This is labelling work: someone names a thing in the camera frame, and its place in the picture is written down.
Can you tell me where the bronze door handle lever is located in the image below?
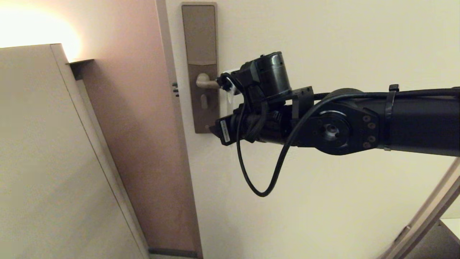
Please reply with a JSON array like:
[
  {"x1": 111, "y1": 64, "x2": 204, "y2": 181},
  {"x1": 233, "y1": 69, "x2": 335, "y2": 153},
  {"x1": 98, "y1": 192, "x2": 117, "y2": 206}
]
[{"x1": 196, "y1": 73, "x2": 221, "y2": 90}]

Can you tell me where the small metal trim hinge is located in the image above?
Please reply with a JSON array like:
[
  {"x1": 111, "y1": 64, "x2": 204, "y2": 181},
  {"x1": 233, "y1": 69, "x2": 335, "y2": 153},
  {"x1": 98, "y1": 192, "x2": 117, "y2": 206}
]
[{"x1": 395, "y1": 226, "x2": 412, "y2": 244}]

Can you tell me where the dark grey baseboard strip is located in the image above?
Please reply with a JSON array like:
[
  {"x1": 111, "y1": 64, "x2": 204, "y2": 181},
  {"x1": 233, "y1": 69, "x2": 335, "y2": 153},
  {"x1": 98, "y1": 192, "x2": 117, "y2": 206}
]
[{"x1": 149, "y1": 248, "x2": 198, "y2": 258}]

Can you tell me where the bronze door lock plate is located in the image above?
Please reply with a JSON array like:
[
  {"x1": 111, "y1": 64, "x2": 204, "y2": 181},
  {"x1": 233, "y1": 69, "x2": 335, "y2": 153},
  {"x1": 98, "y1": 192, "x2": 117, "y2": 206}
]
[{"x1": 181, "y1": 2, "x2": 220, "y2": 134}]

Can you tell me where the white door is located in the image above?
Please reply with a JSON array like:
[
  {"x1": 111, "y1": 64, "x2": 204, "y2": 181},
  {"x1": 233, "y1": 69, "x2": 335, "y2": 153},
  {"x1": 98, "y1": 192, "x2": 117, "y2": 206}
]
[{"x1": 164, "y1": 0, "x2": 460, "y2": 259}]

